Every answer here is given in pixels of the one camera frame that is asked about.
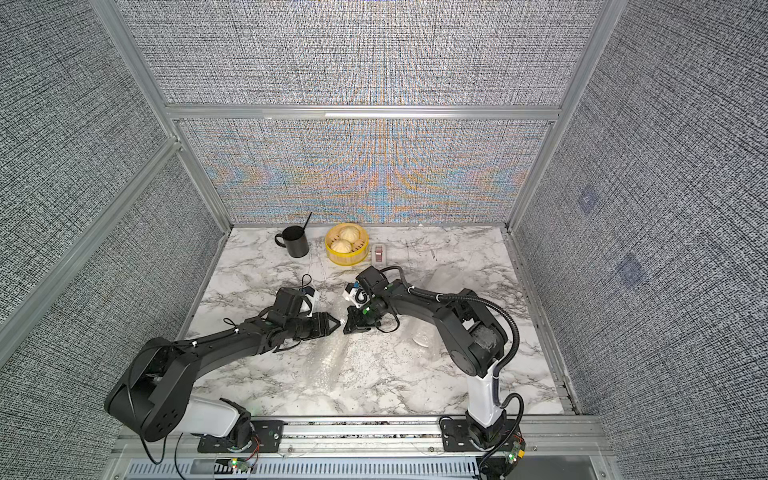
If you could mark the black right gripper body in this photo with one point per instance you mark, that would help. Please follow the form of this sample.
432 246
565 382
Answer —
368 315

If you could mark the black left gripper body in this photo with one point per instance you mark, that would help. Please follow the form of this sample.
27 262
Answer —
302 328

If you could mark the clear bubble wrap sheet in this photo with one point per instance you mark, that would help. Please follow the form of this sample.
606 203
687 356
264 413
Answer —
444 279
276 384

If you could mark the white ribbed slim vase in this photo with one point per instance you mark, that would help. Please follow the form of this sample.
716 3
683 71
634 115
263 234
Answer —
325 362

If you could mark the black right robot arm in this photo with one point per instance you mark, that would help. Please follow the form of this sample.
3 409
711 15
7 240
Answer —
480 337

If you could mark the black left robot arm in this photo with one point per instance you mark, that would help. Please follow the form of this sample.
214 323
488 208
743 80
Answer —
153 397

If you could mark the small clear box red contents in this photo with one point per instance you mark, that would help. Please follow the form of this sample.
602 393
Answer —
379 255

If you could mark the front bun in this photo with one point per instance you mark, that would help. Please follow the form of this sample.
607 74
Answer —
342 246

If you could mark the bun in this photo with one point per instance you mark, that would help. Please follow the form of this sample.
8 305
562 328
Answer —
350 234
342 246

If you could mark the yellow steamer basket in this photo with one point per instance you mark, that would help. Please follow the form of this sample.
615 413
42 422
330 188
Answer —
360 248

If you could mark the black cup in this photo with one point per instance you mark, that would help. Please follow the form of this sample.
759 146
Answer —
294 240

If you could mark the back bun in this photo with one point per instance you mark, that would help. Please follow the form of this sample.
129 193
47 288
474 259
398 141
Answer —
350 234

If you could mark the black stick in cup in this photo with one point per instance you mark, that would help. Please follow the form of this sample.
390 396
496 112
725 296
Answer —
307 221

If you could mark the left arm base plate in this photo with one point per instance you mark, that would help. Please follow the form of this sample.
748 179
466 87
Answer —
262 435

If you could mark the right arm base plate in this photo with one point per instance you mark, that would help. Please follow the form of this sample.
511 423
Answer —
463 434

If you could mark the aluminium front rail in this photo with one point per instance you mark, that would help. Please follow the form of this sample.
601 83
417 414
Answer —
374 447

